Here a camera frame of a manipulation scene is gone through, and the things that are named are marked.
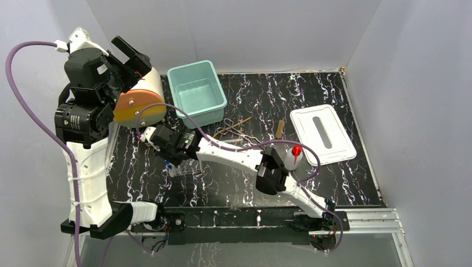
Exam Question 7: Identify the aluminium frame rail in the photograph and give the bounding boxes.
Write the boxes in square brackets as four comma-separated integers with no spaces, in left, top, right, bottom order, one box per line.
[73,208,406,236]

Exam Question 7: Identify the wrist white camera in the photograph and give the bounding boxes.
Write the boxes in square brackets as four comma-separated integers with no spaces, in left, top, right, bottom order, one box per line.
[140,126,156,147]
[54,27,109,56]

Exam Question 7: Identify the clear test tube rack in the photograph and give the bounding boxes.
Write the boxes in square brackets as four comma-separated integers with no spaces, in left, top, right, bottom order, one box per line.
[172,159,203,177]

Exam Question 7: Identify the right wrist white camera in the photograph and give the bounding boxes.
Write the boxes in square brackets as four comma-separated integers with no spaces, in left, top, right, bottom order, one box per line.
[140,126,156,147]

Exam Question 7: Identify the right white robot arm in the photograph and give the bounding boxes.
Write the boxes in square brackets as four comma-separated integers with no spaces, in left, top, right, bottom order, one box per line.
[141,125,336,230]

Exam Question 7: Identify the blue capped tube in rack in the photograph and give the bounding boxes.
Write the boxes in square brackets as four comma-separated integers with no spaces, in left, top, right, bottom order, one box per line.
[165,160,175,177]

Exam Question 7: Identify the white orange yellow cylinder device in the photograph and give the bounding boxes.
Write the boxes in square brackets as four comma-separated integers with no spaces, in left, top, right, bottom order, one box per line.
[113,67,166,128]

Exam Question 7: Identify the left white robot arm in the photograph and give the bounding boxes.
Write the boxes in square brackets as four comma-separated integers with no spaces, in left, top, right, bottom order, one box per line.
[54,36,166,240]

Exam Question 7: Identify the teal plastic bin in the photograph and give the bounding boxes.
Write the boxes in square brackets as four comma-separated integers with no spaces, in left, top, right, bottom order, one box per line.
[167,60,228,128]

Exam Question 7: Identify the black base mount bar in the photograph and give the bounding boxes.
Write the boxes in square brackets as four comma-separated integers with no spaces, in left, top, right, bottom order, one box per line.
[153,206,350,248]

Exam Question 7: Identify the white squeeze bottle red cap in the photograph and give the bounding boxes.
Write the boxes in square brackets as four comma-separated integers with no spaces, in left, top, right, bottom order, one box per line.
[283,145,303,171]

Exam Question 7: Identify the tan rubber band loop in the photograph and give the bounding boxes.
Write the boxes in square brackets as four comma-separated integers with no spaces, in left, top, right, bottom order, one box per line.
[212,116,255,147]

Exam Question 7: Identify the white plastic bin lid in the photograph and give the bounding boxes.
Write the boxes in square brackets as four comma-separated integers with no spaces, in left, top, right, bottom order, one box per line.
[290,104,357,167]

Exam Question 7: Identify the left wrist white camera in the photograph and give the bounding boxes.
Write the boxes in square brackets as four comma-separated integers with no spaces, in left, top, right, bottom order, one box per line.
[54,27,109,56]

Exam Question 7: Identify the metal tongs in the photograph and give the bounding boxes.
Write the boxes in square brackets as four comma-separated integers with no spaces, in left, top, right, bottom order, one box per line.
[223,118,262,146]

